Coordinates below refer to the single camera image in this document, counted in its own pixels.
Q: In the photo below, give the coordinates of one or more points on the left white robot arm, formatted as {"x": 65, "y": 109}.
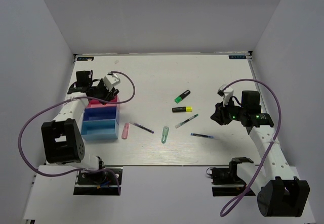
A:
{"x": 62, "y": 138}

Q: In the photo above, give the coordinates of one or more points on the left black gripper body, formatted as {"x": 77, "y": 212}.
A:
{"x": 100, "y": 91}

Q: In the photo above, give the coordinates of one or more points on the blue ink pen right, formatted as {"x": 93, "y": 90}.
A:
{"x": 202, "y": 136}

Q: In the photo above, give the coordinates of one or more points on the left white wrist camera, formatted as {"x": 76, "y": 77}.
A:
{"x": 111, "y": 80}

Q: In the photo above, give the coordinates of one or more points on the yellow cap black highlighter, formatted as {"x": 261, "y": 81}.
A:
{"x": 182, "y": 109}

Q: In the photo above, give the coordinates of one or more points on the pink eraser stick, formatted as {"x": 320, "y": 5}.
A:
{"x": 125, "y": 131}

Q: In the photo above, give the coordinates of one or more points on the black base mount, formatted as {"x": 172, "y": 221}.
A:
{"x": 225, "y": 181}
{"x": 99, "y": 184}

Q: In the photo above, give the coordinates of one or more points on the table corner label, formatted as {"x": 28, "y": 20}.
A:
{"x": 237, "y": 57}
{"x": 85, "y": 58}

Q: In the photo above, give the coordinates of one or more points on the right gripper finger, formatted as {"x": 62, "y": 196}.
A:
{"x": 220, "y": 118}
{"x": 219, "y": 108}

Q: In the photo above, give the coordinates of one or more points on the purple ink pen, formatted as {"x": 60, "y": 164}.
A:
{"x": 142, "y": 127}

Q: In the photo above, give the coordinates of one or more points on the pink blue tiered organizer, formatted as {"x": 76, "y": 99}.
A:
{"x": 101, "y": 122}

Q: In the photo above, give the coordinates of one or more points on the left table corner label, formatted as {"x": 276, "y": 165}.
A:
{"x": 85, "y": 58}

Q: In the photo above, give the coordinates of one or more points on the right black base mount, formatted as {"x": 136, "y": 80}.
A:
{"x": 225, "y": 181}

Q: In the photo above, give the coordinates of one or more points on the green ink clear pen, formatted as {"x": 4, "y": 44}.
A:
{"x": 186, "y": 121}

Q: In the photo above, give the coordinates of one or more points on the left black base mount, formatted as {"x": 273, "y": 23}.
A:
{"x": 99, "y": 184}

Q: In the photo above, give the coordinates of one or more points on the right table corner label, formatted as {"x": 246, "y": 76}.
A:
{"x": 237, "y": 57}

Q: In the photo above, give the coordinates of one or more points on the green cap black highlighter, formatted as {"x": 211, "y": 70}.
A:
{"x": 182, "y": 96}

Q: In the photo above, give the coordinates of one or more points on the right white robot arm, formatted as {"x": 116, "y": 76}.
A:
{"x": 279, "y": 191}

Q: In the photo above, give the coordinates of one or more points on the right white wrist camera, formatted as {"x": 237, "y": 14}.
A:
{"x": 226, "y": 92}

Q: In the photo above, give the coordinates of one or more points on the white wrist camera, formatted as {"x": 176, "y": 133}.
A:
{"x": 226, "y": 92}
{"x": 111, "y": 80}

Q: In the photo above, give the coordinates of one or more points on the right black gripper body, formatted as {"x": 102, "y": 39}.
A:
{"x": 234, "y": 112}

